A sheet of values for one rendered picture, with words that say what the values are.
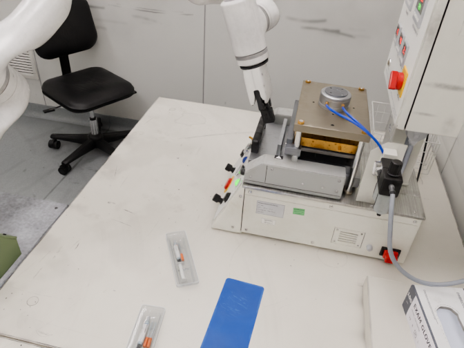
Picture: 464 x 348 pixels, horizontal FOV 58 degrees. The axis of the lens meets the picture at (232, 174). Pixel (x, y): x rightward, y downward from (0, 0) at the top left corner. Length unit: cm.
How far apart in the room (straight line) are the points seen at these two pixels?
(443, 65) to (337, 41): 168
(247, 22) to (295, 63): 161
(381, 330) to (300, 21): 190
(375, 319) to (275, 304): 23
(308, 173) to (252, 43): 34
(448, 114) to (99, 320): 88
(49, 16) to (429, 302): 110
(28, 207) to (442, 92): 113
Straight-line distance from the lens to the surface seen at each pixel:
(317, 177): 106
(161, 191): 135
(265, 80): 110
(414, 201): 118
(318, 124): 103
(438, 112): 99
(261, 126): 119
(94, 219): 128
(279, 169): 105
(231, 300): 106
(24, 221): 133
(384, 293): 110
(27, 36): 116
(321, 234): 117
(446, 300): 106
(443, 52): 94
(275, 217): 114
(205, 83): 279
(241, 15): 104
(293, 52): 262
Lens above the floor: 159
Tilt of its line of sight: 36 degrees down
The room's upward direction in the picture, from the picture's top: 4 degrees clockwise
